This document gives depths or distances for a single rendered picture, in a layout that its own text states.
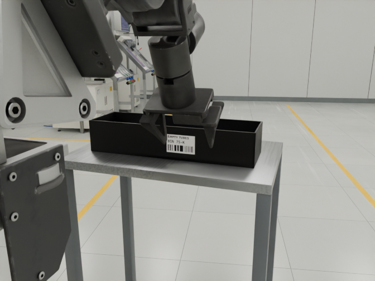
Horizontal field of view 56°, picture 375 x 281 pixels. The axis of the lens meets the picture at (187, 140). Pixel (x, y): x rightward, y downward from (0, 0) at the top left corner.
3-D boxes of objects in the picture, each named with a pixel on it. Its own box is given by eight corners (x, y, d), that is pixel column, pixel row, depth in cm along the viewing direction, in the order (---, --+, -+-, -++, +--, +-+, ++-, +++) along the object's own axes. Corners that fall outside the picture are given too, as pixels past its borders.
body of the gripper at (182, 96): (158, 95, 62) (149, 57, 57) (215, 97, 59) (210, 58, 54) (145, 118, 57) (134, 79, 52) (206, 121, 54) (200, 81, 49)
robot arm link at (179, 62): (139, 42, 48) (178, 41, 46) (157, 20, 53) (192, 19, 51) (150, 84, 53) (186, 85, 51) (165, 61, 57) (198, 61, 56)
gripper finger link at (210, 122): (190, 131, 66) (182, 90, 60) (227, 134, 64) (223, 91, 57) (179, 156, 61) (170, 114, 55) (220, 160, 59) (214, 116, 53)
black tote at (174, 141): (90, 151, 123) (88, 120, 121) (115, 139, 139) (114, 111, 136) (254, 168, 106) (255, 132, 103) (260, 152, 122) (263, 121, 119)
